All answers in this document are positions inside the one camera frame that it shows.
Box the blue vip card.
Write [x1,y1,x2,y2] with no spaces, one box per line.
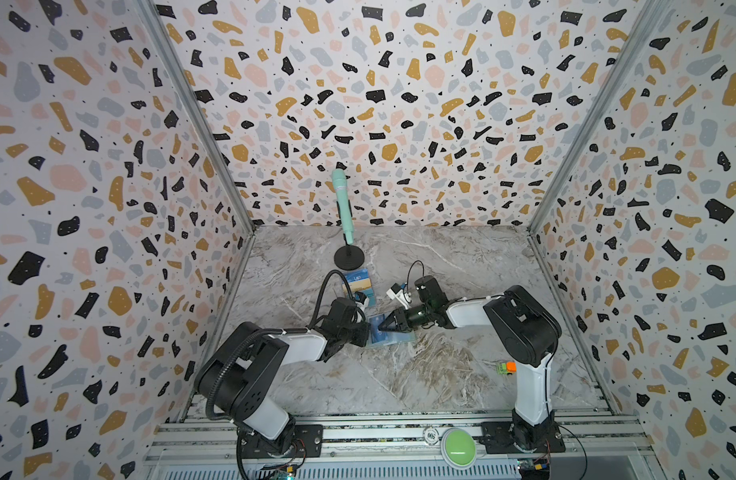
[369,314,395,345]
[345,269,370,283]

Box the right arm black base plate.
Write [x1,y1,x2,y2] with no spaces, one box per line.
[479,421,566,455]

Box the small orange green toy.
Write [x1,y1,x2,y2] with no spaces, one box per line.
[496,361,517,375]

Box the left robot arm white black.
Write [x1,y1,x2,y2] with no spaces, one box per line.
[195,292,370,450]

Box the black round microphone stand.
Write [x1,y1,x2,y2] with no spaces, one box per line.
[334,238,365,271]

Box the green round push button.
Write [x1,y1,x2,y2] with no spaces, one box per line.
[441,428,477,470]

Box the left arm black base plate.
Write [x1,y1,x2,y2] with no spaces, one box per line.
[236,424,324,460]

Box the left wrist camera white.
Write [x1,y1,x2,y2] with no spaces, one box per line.
[352,291,370,310]

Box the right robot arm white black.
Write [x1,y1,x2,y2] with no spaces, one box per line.
[378,275,562,427]

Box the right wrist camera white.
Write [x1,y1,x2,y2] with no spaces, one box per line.
[386,283,412,309]

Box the yellow VIP card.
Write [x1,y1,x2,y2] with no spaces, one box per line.
[348,279,372,293]

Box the mint green microphone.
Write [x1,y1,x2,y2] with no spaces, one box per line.
[332,168,354,245]

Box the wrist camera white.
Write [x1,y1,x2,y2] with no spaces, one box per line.
[352,291,370,310]
[386,283,412,309]

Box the blue VIP card in stand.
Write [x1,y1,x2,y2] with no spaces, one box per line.
[345,269,370,283]

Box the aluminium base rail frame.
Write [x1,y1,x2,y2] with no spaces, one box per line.
[140,410,666,479]

